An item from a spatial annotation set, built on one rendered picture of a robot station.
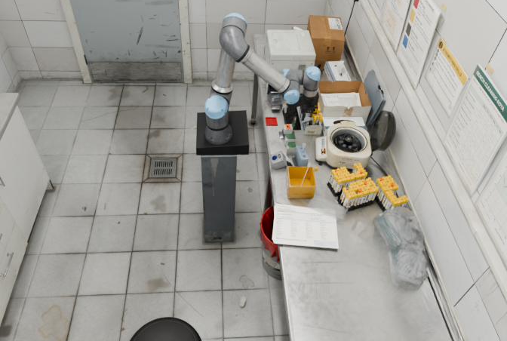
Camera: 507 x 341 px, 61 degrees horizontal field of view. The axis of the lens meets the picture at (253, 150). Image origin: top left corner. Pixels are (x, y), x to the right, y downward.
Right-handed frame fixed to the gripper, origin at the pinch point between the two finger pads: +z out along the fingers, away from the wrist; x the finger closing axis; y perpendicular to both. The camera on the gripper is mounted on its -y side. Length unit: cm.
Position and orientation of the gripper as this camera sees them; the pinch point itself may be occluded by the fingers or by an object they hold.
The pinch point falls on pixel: (300, 121)
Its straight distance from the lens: 245.2
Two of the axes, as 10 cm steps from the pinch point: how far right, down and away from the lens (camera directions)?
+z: -0.6, 6.9, 7.2
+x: -0.8, -7.2, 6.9
